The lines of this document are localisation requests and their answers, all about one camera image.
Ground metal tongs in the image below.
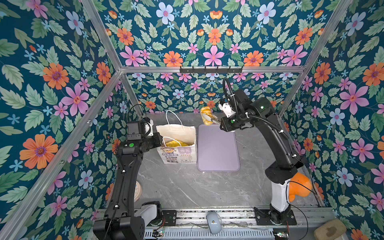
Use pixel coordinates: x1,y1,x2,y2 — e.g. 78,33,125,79
205,116,221,126

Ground striped croissant bread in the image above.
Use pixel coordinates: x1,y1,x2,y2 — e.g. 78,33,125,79
166,140,189,148

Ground white paper bag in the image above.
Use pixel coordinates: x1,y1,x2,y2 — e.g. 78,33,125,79
156,110,198,164

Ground twisted bread top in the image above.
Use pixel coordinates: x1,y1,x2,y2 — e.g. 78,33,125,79
200,107,214,126

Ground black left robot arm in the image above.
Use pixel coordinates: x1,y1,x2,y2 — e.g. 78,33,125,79
93,117,163,240

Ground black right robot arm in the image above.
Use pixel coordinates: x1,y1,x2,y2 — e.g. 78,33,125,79
219,90,307,225

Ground purple cutting mat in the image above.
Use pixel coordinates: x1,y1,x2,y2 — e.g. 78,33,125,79
197,124,240,172

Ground round beige clock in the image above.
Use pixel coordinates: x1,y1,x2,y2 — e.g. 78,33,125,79
134,181,143,202

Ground black hook rack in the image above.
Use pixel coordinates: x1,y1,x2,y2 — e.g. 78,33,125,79
179,66,243,75

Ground orange plush toy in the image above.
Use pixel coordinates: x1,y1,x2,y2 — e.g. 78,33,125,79
289,173,313,202

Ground tan sponge block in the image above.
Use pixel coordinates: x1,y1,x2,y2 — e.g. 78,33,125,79
314,219,347,240

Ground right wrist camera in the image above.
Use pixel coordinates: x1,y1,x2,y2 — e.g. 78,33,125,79
219,100,236,118

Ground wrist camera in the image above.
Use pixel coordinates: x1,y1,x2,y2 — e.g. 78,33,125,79
219,100,236,118
142,117,154,138

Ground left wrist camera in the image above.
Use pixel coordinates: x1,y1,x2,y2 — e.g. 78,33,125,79
142,117,154,138

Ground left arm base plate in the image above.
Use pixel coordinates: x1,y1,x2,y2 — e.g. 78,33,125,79
163,210,178,227

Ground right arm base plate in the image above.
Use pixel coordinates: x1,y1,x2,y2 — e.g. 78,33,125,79
254,205,297,226

